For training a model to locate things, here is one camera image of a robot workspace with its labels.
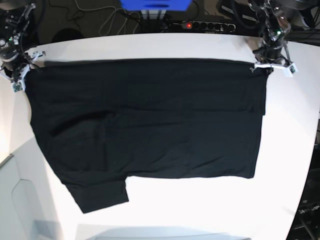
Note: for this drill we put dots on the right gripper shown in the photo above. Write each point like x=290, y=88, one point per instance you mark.
x=14, y=65

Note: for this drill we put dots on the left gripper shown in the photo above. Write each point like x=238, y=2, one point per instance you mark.
x=272, y=57

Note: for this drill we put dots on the black T-shirt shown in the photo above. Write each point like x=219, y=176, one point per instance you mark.
x=98, y=123

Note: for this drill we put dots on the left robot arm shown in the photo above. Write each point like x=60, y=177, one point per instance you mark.
x=273, y=25

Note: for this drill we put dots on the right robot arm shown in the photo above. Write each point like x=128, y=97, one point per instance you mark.
x=19, y=22

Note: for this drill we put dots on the black power strip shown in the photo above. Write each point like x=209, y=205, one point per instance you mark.
x=201, y=27

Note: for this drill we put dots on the blue box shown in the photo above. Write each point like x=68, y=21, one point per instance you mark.
x=169, y=5

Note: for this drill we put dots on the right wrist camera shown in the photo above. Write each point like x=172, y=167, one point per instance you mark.
x=18, y=86

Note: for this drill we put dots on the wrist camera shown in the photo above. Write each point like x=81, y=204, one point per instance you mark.
x=290, y=70
x=18, y=86

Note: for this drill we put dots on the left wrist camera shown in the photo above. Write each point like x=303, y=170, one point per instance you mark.
x=290, y=70

